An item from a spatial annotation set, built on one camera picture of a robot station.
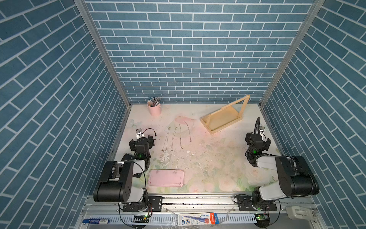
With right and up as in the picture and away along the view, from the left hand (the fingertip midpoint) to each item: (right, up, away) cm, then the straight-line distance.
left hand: (144, 137), depth 91 cm
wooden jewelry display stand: (+60, +14, +22) cm, 66 cm away
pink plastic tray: (+16, -22, -9) cm, 29 cm away
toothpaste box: (+35, -37, -22) cm, 55 cm away
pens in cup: (+3, +24, +14) cm, 28 cm away
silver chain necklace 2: (+24, -8, +5) cm, 25 cm away
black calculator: (-9, -12, -3) cm, 16 cm away
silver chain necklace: (+13, -1, +11) cm, 17 cm away
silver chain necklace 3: (+29, +2, +13) cm, 32 cm away
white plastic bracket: (+85, -35, -21) cm, 94 cm away
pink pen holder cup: (+2, +17, +19) cm, 26 cm away
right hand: (+76, 0, 0) cm, 76 cm away
